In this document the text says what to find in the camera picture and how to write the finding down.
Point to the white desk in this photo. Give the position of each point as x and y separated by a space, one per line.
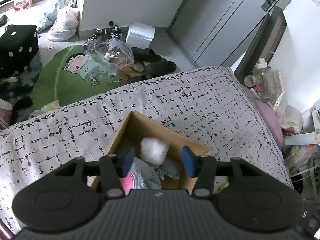
311 138

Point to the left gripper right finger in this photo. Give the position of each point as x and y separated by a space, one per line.
244 195

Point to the white paper cup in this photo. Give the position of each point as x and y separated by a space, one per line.
250 80

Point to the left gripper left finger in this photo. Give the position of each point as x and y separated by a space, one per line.
71 195

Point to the white soft plush block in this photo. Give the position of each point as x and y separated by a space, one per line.
153 151

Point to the grey door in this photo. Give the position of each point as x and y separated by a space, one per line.
218 32

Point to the red white plastic bag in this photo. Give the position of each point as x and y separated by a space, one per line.
22 4

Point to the white square box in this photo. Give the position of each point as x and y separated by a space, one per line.
140 35

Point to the black dice cushion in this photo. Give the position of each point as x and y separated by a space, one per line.
19 45

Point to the clear plastic bag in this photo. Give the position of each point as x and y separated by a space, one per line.
112 55

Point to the brown cardboard box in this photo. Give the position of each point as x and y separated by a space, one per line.
160 139

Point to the white plastic garbage bag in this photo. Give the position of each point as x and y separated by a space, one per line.
65 25

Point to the pink bed sheet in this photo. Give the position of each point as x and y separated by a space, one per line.
270 117

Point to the white crumpled plastic bag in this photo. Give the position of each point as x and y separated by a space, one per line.
289 117

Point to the black framed board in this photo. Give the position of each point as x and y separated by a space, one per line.
264 44

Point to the grey fluffy plush toy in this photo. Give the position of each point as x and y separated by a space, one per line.
142 176

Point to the clear plastic water bottle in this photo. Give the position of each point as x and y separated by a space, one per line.
264 84

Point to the green cartoon floor mat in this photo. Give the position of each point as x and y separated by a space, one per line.
56 83

